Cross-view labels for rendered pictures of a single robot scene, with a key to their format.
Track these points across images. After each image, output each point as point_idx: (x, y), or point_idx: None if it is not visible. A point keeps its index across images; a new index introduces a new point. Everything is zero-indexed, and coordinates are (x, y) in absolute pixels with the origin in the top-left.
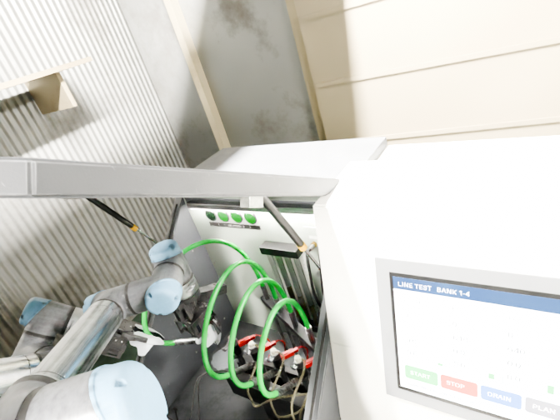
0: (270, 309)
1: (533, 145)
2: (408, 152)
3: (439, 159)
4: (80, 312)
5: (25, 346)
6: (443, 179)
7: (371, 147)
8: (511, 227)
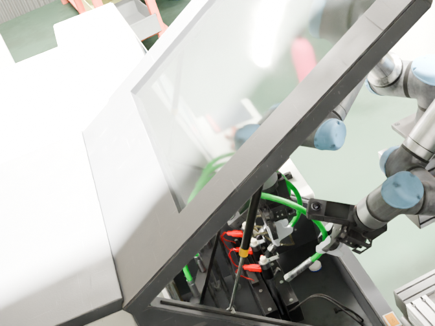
0: (206, 289)
1: (5, 106)
2: (10, 154)
3: (69, 79)
4: (363, 198)
5: (425, 180)
6: (98, 64)
7: (13, 162)
8: (131, 41)
